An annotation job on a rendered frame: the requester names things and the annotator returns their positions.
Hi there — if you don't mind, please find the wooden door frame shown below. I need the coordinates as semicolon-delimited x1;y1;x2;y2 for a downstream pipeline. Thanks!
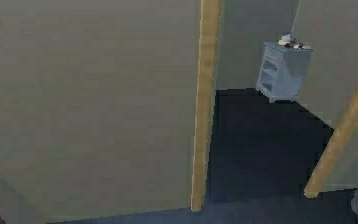
190;0;358;213

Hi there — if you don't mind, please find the pale blue bedside cabinet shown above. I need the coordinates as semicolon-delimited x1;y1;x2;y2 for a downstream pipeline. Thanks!
255;41;314;104

